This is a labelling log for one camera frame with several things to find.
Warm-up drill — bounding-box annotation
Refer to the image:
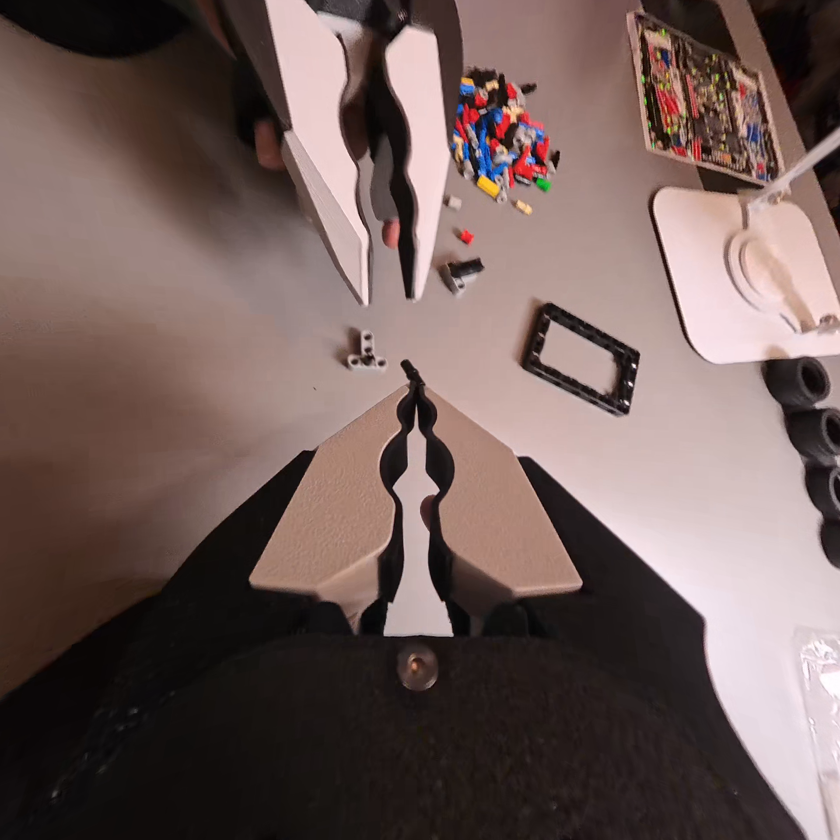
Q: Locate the person's left hand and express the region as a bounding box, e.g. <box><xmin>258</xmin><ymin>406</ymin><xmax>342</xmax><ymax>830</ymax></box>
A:
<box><xmin>252</xmin><ymin>85</ymin><xmax>403</xmax><ymax>252</ymax></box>

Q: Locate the grey t-shaped lego piece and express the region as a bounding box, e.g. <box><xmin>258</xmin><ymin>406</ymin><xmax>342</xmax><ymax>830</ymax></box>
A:
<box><xmin>341</xmin><ymin>327</ymin><xmax>389</xmax><ymax>371</ymax></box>

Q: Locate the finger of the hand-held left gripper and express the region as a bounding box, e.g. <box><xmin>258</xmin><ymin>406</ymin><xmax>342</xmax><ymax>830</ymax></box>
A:
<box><xmin>262</xmin><ymin>0</ymin><xmax>375</xmax><ymax>308</ymax></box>
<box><xmin>374</xmin><ymin>25</ymin><xmax>463</xmax><ymax>303</ymax></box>

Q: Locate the black rectangular lego frame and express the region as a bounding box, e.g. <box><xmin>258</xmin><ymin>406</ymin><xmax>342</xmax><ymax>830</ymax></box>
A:
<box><xmin>521</xmin><ymin>302</ymin><xmax>642</xmax><ymax>417</ymax></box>

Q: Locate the clear plastic bag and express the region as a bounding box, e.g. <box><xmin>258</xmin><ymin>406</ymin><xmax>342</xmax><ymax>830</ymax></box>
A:
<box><xmin>791</xmin><ymin>623</ymin><xmax>840</xmax><ymax>840</ymax></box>

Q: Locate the lego instruction booklet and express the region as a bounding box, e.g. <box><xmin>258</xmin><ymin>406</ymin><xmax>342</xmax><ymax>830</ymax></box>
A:
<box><xmin>626</xmin><ymin>10</ymin><xmax>785</xmax><ymax>185</ymax></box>

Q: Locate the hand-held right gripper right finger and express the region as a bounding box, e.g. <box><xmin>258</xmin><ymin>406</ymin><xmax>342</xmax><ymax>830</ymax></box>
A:
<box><xmin>415</xmin><ymin>384</ymin><xmax>585</xmax><ymax>636</ymax></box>

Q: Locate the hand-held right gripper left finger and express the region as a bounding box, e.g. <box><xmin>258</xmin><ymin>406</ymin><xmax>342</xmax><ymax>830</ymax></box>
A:
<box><xmin>248</xmin><ymin>384</ymin><xmax>416</xmax><ymax>636</ymax></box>

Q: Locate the white stand base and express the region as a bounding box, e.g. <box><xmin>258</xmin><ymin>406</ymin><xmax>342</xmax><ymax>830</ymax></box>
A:
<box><xmin>650</xmin><ymin>125</ymin><xmax>840</xmax><ymax>365</ymax></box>

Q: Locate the pile of colourful lego pieces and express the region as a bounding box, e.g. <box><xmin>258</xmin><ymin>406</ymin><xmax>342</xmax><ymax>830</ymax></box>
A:
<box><xmin>449</xmin><ymin>64</ymin><xmax>562</xmax><ymax>201</ymax></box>

